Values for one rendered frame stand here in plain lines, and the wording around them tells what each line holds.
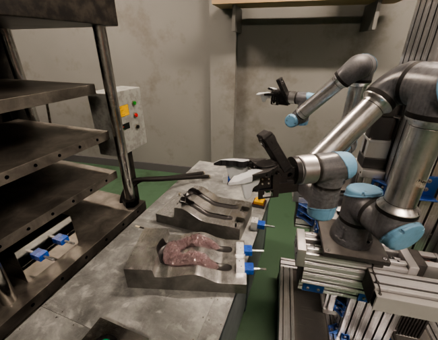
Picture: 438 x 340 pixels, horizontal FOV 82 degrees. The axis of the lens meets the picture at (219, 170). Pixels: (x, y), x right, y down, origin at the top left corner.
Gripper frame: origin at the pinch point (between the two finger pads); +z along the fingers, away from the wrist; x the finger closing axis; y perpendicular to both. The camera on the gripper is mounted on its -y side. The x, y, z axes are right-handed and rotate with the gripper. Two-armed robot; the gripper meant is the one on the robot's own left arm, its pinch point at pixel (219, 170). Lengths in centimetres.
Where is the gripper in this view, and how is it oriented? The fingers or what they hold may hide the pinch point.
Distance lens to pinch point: 59.4
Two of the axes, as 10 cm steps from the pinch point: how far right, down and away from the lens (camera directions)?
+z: -9.8, 1.0, -1.9
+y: 0.3, 9.5, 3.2
